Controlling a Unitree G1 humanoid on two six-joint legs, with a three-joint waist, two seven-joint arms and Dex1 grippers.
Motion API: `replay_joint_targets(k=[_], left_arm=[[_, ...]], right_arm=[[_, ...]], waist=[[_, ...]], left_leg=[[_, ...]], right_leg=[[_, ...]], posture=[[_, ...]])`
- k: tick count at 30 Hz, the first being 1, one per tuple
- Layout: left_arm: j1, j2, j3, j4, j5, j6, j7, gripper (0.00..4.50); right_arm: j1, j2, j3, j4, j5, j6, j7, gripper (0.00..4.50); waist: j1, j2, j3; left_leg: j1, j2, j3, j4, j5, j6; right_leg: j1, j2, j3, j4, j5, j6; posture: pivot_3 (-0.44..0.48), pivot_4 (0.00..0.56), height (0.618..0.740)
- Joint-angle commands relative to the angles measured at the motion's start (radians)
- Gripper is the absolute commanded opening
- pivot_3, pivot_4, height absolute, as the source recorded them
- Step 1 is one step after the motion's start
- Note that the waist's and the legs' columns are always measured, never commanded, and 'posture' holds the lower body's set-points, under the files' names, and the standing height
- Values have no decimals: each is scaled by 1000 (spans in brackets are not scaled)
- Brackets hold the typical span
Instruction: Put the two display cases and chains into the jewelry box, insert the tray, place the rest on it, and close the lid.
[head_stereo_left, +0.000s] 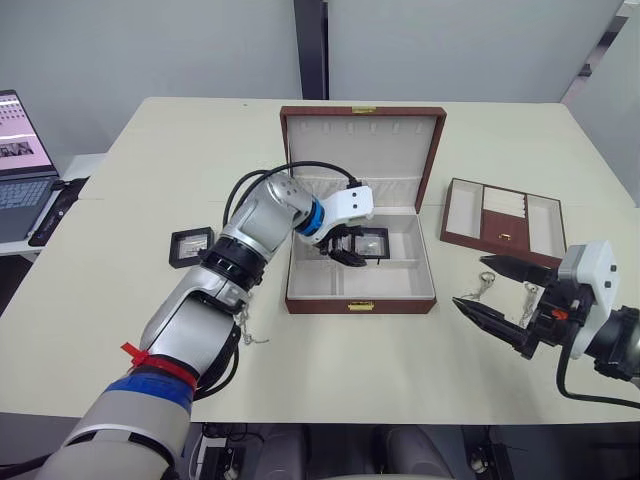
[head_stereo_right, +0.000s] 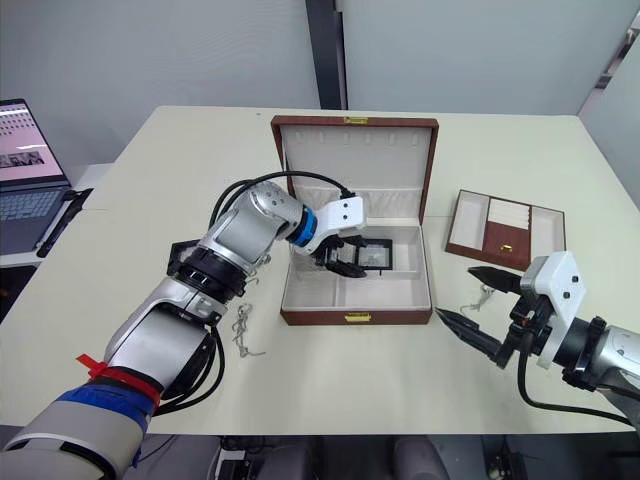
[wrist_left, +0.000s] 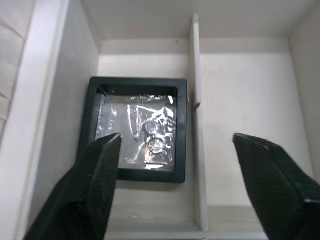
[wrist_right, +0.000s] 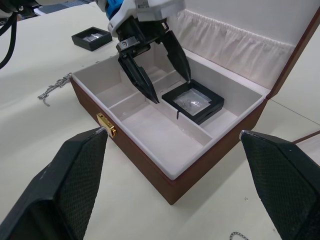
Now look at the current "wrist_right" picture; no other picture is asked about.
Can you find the black square display case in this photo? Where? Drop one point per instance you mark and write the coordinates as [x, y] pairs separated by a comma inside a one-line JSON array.
[[82, 43], [215, 100]]

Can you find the brown-edged white insert tray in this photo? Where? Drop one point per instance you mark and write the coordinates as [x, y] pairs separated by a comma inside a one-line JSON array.
[[310, 141]]

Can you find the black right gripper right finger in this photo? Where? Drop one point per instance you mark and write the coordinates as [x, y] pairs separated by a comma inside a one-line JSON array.
[[287, 185]]

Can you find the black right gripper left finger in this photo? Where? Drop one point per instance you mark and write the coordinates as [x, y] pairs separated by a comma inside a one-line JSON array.
[[62, 190]]

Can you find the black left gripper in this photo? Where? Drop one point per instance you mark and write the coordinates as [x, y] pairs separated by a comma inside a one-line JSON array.
[[140, 32]]

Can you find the brown jewelry box white lining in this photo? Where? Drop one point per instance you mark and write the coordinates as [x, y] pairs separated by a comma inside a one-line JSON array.
[[140, 160]]

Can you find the dark robot body part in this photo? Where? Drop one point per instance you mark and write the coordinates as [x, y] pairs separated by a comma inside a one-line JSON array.
[[15, 3]]

